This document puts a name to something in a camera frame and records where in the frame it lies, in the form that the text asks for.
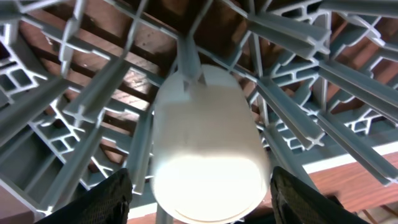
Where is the white cup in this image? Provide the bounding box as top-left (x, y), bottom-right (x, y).
top-left (150, 65), bottom-right (271, 223)

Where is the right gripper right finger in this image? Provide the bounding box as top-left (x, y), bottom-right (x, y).
top-left (271, 166), bottom-right (367, 224)

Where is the grey dishwasher rack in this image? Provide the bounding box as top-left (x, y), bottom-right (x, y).
top-left (1, 1), bottom-right (397, 220)

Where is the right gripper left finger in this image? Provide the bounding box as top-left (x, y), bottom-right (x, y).
top-left (35, 168), bottom-right (132, 224)

